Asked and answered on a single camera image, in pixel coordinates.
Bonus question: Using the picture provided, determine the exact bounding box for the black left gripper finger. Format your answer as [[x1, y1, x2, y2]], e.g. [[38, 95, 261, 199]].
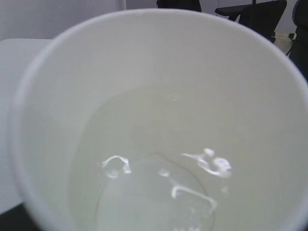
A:
[[0, 204, 36, 231]]

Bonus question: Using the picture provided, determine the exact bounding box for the white paper cup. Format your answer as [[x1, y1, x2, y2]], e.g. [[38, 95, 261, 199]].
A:
[[8, 9, 308, 231]]

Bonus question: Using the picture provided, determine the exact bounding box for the dark chair at centre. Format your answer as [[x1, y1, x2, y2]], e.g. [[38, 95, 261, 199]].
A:
[[156, 0, 202, 12]]

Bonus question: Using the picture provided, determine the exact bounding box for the black office chair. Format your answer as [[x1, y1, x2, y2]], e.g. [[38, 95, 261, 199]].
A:
[[215, 0, 287, 42]]

